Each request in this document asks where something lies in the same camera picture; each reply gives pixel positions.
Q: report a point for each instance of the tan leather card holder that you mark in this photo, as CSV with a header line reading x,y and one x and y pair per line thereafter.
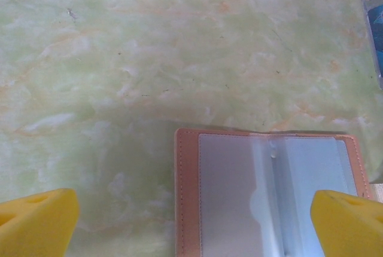
x,y
227,185

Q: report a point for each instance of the blue credit card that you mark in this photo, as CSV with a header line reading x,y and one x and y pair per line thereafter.
x,y
376,30

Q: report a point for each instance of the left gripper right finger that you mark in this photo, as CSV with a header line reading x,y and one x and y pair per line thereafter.
x,y
350,227

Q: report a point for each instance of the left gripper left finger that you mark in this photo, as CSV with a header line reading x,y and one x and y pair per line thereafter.
x,y
33,224

